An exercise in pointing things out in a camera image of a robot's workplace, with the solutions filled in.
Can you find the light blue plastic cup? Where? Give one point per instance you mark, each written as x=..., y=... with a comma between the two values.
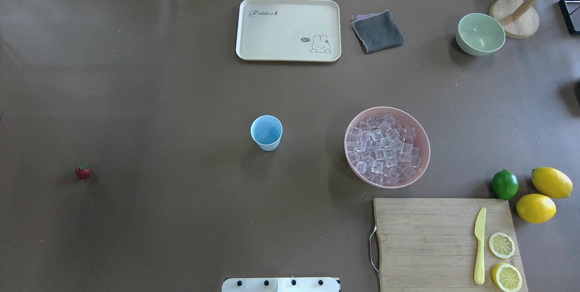
x=266, y=131

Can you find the pile of clear ice cubes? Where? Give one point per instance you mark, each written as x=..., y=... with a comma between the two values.
x=383, y=148

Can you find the red strawberry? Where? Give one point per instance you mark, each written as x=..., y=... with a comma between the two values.
x=83, y=172

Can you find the wooden cup stand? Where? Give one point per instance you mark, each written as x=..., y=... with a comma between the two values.
x=518, y=18

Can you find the pink bowl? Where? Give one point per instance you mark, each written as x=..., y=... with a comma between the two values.
x=421, y=147

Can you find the cream rabbit serving tray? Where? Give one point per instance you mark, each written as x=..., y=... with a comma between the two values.
x=289, y=30

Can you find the grey folded cloth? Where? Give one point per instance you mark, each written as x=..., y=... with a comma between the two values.
x=377, y=31

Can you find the wooden cutting board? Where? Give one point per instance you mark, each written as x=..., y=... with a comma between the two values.
x=428, y=244

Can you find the green ceramic bowl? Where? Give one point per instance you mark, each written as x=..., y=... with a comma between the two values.
x=479, y=35

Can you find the green lime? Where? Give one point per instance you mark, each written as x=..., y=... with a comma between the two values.
x=505, y=184

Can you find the yellow plastic knife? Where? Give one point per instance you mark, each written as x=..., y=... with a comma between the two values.
x=479, y=233

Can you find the upper lemon half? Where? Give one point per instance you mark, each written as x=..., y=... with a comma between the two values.
x=501, y=245

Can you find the lemon half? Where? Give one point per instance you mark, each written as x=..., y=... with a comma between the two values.
x=501, y=245
x=507, y=277

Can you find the lower whole yellow lemon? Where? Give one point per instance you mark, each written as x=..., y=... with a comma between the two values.
x=536, y=208

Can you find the whole yellow lemon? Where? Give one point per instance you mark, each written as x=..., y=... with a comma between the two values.
x=551, y=182
x=536, y=208

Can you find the lower lemon half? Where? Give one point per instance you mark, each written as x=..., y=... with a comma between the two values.
x=507, y=277

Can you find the upper whole yellow lemon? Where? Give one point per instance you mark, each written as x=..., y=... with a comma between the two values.
x=551, y=182

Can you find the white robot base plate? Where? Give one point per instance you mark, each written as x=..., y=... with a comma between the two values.
x=282, y=284

